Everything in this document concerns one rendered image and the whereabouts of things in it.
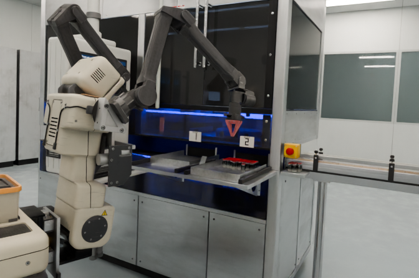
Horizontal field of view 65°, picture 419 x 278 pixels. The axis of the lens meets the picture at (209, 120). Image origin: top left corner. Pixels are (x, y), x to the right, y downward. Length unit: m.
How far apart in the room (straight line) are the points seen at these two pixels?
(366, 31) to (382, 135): 1.81
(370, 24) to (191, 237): 5.18
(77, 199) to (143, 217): 1.08
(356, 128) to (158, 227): 4.69
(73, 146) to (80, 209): 0.24
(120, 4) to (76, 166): 1.43
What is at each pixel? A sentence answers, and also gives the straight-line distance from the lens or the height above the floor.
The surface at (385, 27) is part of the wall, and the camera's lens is 6.47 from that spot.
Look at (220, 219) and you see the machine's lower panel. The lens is 2.03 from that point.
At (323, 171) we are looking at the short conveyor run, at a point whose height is 0.89.
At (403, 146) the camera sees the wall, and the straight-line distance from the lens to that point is 6.34.
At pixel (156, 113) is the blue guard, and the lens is 2.18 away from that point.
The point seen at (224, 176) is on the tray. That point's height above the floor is 0.90.
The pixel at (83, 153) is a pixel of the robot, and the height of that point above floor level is 1.02.
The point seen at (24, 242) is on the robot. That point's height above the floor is 0.80.
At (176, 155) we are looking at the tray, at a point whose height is 0.89.
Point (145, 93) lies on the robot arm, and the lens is 1.23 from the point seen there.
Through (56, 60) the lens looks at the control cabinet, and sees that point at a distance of 1.99.
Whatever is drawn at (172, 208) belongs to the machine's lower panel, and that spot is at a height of 0.54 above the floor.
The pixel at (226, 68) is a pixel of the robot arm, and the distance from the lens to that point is 1.49.
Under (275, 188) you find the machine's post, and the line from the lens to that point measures 1.85.
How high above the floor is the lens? 1.22
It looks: 3 degrees down
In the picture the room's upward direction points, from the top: 3 degrees clockwise
